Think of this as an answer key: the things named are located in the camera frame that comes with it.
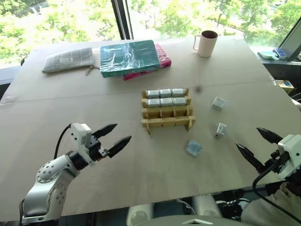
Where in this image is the light blue pad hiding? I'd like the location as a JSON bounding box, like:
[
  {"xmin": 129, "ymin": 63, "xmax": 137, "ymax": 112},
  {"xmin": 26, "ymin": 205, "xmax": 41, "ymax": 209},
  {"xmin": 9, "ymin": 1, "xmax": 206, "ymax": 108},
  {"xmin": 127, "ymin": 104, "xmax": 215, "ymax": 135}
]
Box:
[{"xmin": 257, "ymin": 50, "xmax": 279, "ymax": 60}]

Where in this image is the wooden rack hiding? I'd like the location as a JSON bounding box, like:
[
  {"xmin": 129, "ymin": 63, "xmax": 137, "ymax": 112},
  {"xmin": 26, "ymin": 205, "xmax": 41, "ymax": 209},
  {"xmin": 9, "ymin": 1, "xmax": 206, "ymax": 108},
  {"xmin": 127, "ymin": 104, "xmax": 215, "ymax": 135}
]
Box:
[{"xmin": 141, "ymin": 87, "xmax": 197, "ymax": 136}]

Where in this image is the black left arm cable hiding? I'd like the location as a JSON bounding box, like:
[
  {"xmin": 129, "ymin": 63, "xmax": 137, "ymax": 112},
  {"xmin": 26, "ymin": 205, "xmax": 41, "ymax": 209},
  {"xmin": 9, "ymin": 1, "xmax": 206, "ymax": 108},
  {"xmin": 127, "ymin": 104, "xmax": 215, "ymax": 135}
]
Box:
[{"xmin": 54, "ymin": 123, "xmax": 72, "ymax": 160}]

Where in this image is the light blue block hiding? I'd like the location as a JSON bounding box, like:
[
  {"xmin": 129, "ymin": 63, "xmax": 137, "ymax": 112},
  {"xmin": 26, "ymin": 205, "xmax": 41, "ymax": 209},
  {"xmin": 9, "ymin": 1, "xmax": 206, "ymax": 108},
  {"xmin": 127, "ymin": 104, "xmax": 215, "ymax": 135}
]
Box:
[{"xmin": 185, "ymin": 139, "xmax": 204, "ymax": 159}]

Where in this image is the beige mug with handle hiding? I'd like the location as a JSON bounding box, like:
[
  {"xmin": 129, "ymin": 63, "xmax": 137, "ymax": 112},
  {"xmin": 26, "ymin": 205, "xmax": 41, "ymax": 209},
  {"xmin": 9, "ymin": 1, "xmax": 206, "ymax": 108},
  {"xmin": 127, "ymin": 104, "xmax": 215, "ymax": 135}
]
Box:
[{"xmin": 192, "ymin": 30, "xmax": 218, "ymax": 58}]

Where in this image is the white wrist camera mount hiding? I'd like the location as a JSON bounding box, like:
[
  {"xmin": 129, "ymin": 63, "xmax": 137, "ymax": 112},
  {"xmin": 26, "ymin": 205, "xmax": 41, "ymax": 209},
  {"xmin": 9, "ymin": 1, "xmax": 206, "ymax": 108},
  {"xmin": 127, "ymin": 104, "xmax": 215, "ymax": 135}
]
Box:
[
  {"xmin": 70, "ymin": 122, "xmax": 96, "ymax": 168},
  {"xmin": 277, "ymin": 134, "xmax": 301, "ymax": 182}
]

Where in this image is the white rounded shape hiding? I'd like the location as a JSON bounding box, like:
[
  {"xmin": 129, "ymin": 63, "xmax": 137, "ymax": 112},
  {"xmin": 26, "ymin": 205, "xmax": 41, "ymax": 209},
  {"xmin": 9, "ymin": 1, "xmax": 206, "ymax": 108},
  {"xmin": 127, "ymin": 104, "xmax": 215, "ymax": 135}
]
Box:
[
  {"xmin": 127, "ymin": 203, "xmax": 155, "ymax": 226},
  {"xmin": 192, "ymin": 194, "xmax": 222, "ymax": 218}
]

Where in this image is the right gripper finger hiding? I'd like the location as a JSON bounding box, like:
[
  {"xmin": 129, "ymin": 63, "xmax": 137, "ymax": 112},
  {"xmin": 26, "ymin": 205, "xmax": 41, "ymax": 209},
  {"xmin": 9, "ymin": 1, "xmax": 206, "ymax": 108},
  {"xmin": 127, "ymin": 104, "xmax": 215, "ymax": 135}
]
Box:
[
  {"xmin": 256, "ymin": 127, "xmax": 283, "ymax": 145},
  {"xmin": 235, "ymin": 142, "xmax": 267, "ymax": 172}
]

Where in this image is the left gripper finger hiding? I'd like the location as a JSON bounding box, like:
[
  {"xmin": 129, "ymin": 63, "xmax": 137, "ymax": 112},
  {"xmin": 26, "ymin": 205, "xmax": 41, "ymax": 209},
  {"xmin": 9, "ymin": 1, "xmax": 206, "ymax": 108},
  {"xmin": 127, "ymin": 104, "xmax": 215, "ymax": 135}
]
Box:
[
  {"xmin": 107, "ymin": 135, "xmax": 132, "ymax": 158},
  {"xmin": 93, "ymin": 123, "xmax": 118, "ymax": 140}
]

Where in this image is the black window pillar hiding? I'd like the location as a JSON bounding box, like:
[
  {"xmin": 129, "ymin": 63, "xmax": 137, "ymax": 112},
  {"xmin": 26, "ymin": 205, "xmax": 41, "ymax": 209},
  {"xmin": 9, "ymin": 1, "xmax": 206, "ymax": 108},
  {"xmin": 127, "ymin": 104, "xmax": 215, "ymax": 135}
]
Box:
[{"xmin": 111, "ymin": 0, "xmax": 134, "ymax": 41}]

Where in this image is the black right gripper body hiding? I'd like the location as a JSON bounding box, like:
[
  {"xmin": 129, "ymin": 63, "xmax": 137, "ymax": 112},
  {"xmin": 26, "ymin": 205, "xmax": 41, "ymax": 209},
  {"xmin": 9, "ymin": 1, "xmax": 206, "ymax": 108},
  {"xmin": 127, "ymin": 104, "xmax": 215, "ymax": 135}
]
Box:
[{"xmin": 263, "ymin": 150, "xmax": 285, "ymax": 174}]

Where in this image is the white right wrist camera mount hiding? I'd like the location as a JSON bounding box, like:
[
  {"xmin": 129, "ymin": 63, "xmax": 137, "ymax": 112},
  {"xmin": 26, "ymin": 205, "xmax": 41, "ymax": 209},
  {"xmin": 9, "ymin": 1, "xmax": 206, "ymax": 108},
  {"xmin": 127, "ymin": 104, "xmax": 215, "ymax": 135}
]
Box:
[{"xmin": 277, "ymin": 134, "xmax": 301, "ymax": 182}]

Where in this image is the grey fabric drawstring pouch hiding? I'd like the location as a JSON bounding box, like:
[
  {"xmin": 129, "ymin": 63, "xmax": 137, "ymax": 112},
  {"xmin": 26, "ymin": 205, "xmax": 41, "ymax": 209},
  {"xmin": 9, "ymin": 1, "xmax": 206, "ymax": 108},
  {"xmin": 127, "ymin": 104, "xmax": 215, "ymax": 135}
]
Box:
[{"xmin": 41, "ymin": 46, "xmax": 99, "ymax": 76}]

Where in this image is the white angular plate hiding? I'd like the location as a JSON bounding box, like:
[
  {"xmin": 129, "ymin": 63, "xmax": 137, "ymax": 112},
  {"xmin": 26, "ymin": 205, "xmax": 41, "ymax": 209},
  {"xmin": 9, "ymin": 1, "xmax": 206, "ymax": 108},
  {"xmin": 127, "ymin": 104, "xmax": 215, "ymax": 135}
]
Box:
[{"xmin": 180, "ymin": 218, "xmax": 214, "ymax": 226}]

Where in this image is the beige cloth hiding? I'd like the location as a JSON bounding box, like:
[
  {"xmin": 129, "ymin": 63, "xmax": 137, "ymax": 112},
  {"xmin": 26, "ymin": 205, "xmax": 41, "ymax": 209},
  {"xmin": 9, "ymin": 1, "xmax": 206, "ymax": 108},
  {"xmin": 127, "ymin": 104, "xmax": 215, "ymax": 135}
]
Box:
[{"xmin": 241, "ymin": 180, "xmax": 301, "ymax": 223}]

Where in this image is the black and white shoe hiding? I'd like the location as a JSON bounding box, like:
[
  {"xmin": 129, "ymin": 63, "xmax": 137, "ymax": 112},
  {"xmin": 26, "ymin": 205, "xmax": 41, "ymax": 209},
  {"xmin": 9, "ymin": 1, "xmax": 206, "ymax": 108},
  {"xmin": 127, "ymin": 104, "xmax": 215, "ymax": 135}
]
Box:
[{"xmin": 215, "ymin": 198, "xmax": 250, "ymax": 214}]

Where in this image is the black side desk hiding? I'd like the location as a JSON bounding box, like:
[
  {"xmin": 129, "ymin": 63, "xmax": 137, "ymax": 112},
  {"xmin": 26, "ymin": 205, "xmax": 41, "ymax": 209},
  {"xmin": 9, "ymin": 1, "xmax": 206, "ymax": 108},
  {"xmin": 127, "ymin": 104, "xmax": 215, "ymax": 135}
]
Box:
[{"xmin": 260, "ymin": 58, "xmax": 301, "ymax": 81}]

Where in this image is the teal plastic-wrapped box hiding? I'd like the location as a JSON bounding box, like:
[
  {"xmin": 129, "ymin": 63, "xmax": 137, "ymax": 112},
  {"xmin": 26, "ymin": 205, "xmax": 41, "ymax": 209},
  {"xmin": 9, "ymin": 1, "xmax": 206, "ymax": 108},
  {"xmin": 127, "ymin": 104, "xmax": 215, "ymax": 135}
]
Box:
[{"xmin": 100, "ymin": 39, "xmax": 161, "ymax": 79}]

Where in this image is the pink box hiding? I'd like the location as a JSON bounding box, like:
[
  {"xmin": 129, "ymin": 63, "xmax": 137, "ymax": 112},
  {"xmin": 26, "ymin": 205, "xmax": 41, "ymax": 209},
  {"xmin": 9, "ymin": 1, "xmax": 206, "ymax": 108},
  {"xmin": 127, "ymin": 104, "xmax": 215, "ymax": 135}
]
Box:
[{"xmin": 122, "ymin": 43, "xmax": 172, "ymax": 81}]

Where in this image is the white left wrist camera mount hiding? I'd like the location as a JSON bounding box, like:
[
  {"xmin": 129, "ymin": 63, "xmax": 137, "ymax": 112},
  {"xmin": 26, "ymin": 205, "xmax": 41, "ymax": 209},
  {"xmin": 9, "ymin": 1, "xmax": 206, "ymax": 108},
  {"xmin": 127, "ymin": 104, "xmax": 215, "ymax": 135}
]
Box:
[{"xmin": 70, "ymin": 122, "xmax": 96, "ymax": 168}]

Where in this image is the small blue box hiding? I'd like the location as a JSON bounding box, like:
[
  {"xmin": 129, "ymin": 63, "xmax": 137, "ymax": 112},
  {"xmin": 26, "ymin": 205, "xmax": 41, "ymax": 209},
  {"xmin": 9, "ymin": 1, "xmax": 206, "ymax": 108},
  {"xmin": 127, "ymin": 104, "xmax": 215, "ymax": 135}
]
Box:
[{"xmin": 272, "ymin": 47, "xmax": 288, "ymax": 58}]

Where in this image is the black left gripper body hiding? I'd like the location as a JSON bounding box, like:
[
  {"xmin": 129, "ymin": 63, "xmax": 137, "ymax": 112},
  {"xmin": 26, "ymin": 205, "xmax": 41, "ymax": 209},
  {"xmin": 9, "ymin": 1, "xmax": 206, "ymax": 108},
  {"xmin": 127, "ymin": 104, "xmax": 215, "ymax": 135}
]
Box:
[{"xmin": 88, "ymin": 134, "xmax": 111, "ymax": 162}]

